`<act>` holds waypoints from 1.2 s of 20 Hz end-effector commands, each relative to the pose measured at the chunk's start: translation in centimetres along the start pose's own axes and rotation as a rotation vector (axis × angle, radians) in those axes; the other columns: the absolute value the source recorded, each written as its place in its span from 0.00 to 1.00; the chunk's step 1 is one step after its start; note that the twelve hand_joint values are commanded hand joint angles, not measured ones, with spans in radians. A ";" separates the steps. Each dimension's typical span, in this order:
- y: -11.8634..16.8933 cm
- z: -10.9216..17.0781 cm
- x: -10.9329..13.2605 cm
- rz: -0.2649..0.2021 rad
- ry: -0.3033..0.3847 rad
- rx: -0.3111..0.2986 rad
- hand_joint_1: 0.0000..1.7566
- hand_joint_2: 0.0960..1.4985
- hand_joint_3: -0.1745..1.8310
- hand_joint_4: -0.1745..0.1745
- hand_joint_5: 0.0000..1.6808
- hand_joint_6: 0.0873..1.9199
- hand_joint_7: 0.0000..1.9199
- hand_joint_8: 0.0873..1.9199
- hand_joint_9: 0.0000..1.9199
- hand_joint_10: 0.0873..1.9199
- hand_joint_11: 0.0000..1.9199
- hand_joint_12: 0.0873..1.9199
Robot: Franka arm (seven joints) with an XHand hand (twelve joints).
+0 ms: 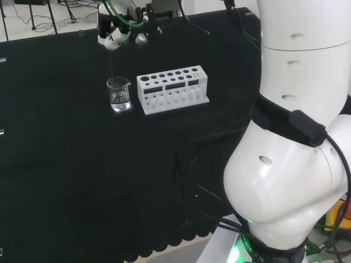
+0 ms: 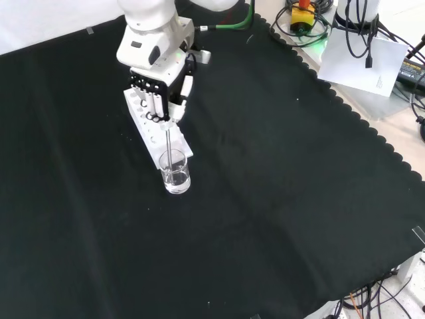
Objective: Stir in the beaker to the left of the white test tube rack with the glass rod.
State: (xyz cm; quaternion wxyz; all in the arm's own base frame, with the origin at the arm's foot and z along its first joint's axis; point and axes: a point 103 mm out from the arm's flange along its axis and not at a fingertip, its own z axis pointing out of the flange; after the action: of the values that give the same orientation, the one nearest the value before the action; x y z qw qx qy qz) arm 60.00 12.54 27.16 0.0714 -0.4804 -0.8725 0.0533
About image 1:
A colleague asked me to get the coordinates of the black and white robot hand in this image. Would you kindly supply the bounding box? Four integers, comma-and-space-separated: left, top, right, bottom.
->
97, 2, 163, 52

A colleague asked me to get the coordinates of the clear glass beaker with water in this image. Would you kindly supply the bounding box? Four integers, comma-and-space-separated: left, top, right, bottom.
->
106, 77, 132, 112

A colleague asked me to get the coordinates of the white test tube rack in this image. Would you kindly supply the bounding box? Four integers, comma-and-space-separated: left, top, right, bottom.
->
135, 65, 211, 116

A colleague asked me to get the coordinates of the black tripod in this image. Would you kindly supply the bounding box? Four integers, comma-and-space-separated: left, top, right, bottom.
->
28, 0, 78, 36

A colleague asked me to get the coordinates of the black stand leg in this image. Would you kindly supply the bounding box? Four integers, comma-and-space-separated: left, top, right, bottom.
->
0, 0, 10, 42

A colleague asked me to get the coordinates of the black bench cloth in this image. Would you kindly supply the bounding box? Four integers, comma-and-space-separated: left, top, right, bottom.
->
0, 6, 264, 261

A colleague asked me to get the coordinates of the yellow stop button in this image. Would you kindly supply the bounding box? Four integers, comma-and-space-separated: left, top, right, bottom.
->
324, 199, 348, 232

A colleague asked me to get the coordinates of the green cable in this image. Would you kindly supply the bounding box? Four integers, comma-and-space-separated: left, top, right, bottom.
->
104, 0, 145, 28

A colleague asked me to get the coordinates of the black hanging cable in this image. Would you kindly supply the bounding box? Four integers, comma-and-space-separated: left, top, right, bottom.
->
223, 0, 262, 50
177, 0, 211, 36

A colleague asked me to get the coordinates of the black cable bundle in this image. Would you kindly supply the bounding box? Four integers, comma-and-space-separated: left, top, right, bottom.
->
172, 128, 252, 236

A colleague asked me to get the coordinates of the black arm strap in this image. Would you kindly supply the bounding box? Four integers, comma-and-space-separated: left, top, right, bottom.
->
252, 95, 327, 148

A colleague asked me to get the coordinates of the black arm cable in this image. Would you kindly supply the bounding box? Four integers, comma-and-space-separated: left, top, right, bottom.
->
325, 133, 351, 263

